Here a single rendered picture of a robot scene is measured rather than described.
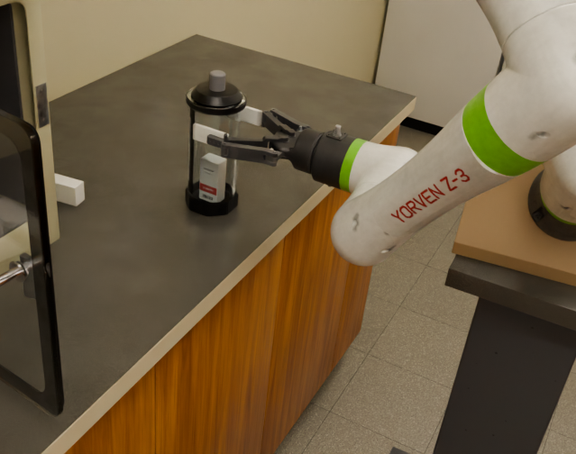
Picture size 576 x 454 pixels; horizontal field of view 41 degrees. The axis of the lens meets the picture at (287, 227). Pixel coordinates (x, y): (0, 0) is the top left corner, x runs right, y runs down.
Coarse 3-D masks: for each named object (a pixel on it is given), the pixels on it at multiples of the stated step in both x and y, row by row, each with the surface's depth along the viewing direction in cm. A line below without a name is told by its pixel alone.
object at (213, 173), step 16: (240, 112) 137; (224, 128) 136; (208, 144) 137; (208, 160) 139; (224, 160) 140; (208, 176) 141; (224, 176) 142; (192, 192) 144; (208, 192) 143; (224, 192) 144
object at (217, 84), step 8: (216, 72) 135; (216, 80) 134; (224, 80) 135; (200, 88) 135; (208, 88) 136; (216, 88) 135; (224, 88) 136; (232, 88) 137; (192, 96) 135; (200, 96) 134; (208, 96) 133; (216, 96) 133; (224, 96) 134; (232, 96) 134; (240, 96) 136; (208, 104) 133; (216, 104) 133; (224, 104) 133; (232, 104) 134
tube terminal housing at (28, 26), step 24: (0, 0) 105; (24, 0) 109; (24, 24) 114; (24, 48) 116; (24, 72) 117; (24, 96) 119; (24, 120) 121; (48, 144) 124; (48, 168) 126; (48, 192) 128; (48, 216) 130
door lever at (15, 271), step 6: (12, 264) 84; (18, 264) 83; (12, 270) 83; (18, 270) 84; (0, 276) 82; (6, 276) 83; (12, 276) 83; (18, 276) 84; (24, 276) 84; (0, 282) 82; (6, 282) 83
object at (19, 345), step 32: (0, 128) 75; (0, 160) 77; (32, 160) 74; (0, 192) 80; (32, 192) 76; (0, 224) 82; (32, 224) 79; (0, 256) 85; (32, 256) 81; (0, 288) 88; (32, 288) 84; (0, 320) 92; (32, 320) 87; (0, 352) 95; (32, 352) 90; (32, 384) 94
